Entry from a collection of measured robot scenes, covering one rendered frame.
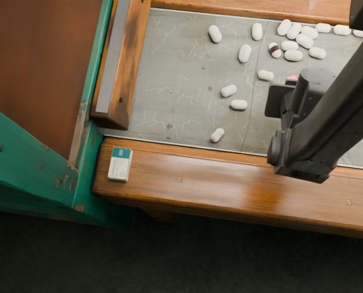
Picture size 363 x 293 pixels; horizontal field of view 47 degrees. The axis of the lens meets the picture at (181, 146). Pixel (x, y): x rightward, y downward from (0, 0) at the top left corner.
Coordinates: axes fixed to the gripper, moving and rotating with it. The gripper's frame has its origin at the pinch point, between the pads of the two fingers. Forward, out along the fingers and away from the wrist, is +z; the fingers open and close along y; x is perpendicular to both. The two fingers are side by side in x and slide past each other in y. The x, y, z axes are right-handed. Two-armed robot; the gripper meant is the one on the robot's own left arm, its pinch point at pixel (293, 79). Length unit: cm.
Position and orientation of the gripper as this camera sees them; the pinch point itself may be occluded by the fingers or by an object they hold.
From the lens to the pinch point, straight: 82.8
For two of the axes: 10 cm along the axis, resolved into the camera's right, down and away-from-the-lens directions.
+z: 1.5, -6.0, 7.9
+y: -9.9, -1.3, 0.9
